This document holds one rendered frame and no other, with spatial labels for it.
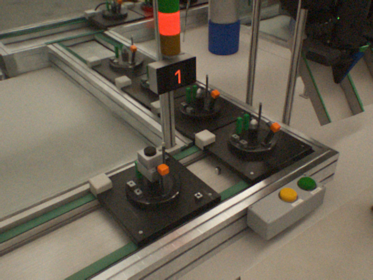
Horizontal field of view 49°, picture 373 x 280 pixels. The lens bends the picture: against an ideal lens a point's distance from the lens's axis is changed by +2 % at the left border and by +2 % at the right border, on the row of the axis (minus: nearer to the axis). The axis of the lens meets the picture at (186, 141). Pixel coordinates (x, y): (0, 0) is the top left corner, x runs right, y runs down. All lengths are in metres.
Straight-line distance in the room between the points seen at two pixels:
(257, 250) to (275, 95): 0.82
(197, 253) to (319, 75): 0.68
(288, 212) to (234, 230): 0.14
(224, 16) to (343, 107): 0.87
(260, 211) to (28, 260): 0.54
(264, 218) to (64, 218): 0.48
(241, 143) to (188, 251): 0.35
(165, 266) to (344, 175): 0.65
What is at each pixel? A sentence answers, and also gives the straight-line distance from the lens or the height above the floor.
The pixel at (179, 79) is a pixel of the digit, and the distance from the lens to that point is 1.03.
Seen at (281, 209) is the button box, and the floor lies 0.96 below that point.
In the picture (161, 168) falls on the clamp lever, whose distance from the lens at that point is 0.91.
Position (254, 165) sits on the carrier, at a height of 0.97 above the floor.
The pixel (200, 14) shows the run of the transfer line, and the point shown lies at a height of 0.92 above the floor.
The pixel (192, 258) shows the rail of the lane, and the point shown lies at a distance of 0.95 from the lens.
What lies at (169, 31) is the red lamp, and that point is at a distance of 0.98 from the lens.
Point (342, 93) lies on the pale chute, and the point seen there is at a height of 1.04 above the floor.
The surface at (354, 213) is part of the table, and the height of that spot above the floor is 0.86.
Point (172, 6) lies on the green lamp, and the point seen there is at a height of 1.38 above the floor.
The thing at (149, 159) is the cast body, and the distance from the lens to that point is 0.93.
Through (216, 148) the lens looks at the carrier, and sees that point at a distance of 1.16.
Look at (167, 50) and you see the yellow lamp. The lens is 0.99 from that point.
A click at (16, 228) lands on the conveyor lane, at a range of 1.04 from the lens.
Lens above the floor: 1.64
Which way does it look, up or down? 34 degrees down
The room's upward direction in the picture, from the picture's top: 1 degrees counter-clockwise
